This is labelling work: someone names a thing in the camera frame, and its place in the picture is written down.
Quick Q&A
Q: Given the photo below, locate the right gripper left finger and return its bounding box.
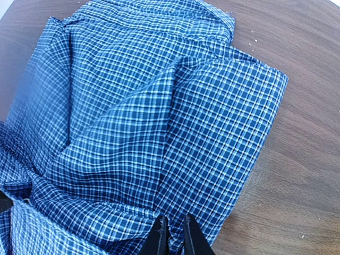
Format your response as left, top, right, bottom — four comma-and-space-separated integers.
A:
139, 215, 168, 255

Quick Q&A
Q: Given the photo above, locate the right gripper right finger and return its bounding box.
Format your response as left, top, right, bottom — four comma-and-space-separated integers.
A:
183, 214, 214, 255

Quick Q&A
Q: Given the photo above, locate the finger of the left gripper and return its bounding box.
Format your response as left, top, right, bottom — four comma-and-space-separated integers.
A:
0, 192, 13, 213

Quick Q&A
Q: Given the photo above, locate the blue checked long sleeve shirt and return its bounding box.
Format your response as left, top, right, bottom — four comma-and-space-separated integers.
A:
1, 1, 288, 254

